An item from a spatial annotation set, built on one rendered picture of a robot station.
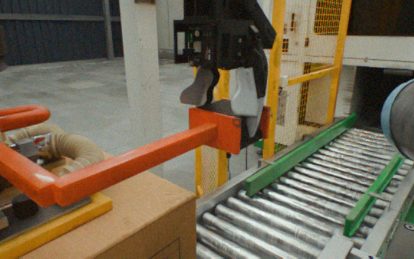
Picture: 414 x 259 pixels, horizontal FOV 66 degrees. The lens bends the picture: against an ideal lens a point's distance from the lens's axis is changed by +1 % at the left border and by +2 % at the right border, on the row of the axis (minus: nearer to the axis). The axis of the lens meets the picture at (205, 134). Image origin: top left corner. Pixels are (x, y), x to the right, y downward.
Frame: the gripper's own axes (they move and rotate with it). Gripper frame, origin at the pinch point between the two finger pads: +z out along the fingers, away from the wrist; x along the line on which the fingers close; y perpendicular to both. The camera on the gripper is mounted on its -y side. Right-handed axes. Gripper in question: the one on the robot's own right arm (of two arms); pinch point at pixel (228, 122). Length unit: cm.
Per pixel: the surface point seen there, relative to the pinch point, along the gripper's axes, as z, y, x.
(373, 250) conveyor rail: 60, -72, 13
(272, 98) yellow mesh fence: 27, -131, -60
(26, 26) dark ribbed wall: -3, -413, -1062
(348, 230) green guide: 61, -79, 3
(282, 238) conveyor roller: 66, -64, -17
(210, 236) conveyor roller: 66, -47, -39
